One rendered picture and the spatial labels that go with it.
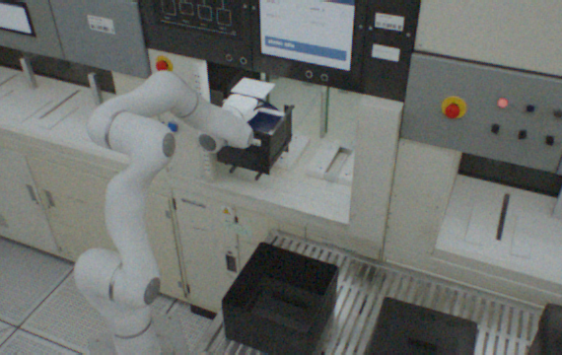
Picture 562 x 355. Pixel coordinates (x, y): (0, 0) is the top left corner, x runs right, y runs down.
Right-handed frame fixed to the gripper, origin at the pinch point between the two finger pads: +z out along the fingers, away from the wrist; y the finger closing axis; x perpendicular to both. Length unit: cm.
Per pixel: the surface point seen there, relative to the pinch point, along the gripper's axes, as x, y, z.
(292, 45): 26.2, 18.9, -9.9
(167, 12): 29.3, -23.6, -10.0
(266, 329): -37, 33, -63
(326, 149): -35.1, 19.6, 25.1
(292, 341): -38, 42, -63
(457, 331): -39, 85, -40
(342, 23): 36, 34, -10
